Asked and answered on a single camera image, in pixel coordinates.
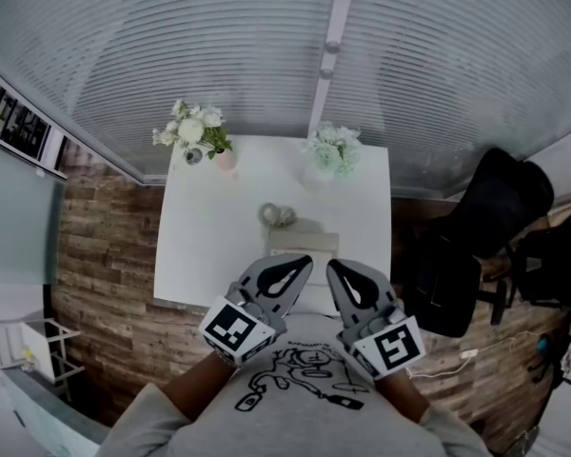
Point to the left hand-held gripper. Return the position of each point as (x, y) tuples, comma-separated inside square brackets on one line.
[(233, 329)]

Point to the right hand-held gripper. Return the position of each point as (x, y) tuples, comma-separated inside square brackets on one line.
[(395, 345)]

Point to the person's left forearm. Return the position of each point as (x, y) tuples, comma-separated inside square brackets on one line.
[(197, 388)]

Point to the person's right forearm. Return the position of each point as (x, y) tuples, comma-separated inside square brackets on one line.
[(402, 395)]

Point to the white table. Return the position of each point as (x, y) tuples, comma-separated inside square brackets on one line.
[(204, 236)]

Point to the white vase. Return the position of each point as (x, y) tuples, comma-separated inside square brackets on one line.
[(316, 179)]

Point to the white power adapter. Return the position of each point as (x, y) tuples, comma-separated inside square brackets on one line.
[(469, 353)]

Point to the grey printed shirt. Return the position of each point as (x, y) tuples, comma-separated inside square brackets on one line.
[(295, 426)]

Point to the pink vase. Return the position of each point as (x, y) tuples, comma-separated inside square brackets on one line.
[(226, 161)]

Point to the pale green flower bouquet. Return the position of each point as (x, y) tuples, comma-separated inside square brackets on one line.
[(335, 148)]

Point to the large black office chair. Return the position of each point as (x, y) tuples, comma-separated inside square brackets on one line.
[(485, 217)]

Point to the small grey glass vase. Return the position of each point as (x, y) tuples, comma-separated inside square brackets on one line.
[(193, 155)]

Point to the white flower bouquet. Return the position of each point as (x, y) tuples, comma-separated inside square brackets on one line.
[(190, 129)]

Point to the small black chair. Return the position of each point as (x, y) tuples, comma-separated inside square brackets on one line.
[(552, 264)]

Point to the white metal rack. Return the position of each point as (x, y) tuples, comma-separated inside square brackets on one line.
[(33, 350)]

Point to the grey window blinds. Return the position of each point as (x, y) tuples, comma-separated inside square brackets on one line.
[(171, 41)]

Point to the frosted glass panel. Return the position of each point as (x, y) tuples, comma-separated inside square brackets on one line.
[(14, 217)]

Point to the white window post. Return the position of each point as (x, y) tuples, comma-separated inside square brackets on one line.
[(335, 17)]

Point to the framed wall pictures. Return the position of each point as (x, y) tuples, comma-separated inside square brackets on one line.
[(21, 124)]

